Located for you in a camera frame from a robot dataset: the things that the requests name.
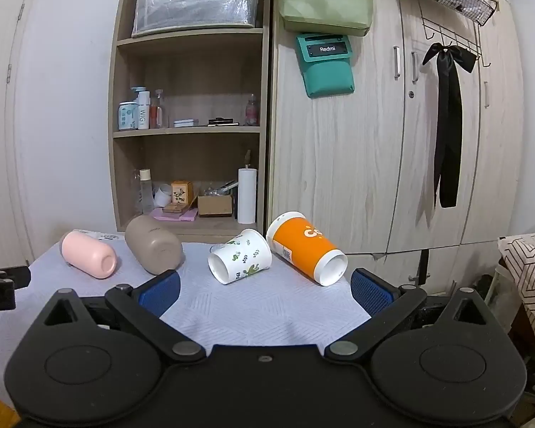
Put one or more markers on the pink bottle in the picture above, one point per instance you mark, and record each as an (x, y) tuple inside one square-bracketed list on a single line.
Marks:
[(252, 113)]

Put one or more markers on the pink notepad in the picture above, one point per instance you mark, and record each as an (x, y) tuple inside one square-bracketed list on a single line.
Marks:
[(178, 216)]

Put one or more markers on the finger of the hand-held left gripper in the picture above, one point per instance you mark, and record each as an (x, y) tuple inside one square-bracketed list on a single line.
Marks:
[(13, 276)]

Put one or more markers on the clear bottle with beige cap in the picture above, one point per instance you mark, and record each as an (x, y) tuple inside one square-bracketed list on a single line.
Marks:
[(146, 194)]

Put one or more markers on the cardboard box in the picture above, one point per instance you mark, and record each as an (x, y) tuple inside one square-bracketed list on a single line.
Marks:
[(215, 206)]

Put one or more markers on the geometric patterned cloth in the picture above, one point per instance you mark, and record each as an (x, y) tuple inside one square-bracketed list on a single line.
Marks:
[(533, 276)]

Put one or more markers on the wooden shelf unit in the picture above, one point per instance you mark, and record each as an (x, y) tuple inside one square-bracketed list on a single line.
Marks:
[(187, 71)]

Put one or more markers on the small white cup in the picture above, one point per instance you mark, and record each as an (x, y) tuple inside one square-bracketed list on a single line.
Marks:
[(163, 196)]

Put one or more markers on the yellow floral box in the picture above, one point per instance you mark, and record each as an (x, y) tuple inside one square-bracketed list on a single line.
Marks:
[(182, 192)]

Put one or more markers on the white printed paper sheet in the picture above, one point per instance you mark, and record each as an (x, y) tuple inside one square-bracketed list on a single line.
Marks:
[(102, 235)]

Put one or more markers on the black ribbon bow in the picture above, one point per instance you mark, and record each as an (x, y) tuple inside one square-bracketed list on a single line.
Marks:
[(449, 120)]

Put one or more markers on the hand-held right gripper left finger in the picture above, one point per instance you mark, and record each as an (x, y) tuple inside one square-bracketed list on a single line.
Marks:
[(160, 295)]

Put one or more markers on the white leaf print paper cup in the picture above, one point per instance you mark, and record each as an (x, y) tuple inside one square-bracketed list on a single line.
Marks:
[(243, 254)]

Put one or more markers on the pink cup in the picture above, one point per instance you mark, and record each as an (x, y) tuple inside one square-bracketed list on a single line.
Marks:
[(89, 254)]

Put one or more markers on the taupe cup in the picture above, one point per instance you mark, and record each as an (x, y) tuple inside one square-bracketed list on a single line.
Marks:
[(154, 243)]

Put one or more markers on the clear bottle with red liquid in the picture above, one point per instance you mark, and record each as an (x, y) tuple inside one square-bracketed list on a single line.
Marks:
[(159, 111)]

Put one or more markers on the light wooden wardrobe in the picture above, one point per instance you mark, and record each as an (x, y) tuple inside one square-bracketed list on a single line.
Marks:
[(347, 165)]

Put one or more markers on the plastic wrapped storage box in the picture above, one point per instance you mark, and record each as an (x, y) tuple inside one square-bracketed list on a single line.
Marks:
[(196, 4)]

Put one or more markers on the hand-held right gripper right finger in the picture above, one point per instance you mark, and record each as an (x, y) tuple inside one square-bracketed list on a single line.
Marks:
[(370, 294)]

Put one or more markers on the white quilted table cloth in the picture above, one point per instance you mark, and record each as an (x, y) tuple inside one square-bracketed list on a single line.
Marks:
[(258, 310)]

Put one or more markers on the teal pouch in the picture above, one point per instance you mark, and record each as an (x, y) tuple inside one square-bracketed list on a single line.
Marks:
[(327, 76)]

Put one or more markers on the small white tin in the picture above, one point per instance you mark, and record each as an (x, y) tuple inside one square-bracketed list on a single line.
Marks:
[(186, 122)]

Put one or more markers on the tall white cylinder bottle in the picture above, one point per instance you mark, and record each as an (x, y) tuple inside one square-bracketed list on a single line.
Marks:
[(247, 196)]

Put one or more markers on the small brown box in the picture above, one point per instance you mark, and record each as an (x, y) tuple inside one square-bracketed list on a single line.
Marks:
[(174, 208)]

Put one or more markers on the teal and white jar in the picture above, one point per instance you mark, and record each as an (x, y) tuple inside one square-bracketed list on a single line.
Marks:
[(126, 117)]

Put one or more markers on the black flat items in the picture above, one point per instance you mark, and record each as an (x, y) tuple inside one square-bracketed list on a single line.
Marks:
[(223, 121)]

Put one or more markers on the white pump bottle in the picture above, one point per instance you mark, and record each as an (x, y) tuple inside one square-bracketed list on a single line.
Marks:
[(142, 113)]

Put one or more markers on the orange paper cup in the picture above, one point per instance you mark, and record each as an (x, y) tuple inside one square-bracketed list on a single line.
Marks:
[(301, 243)]

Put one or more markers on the green cushion bag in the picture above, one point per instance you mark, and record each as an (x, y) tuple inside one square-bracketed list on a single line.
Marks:
[(325, 4)]

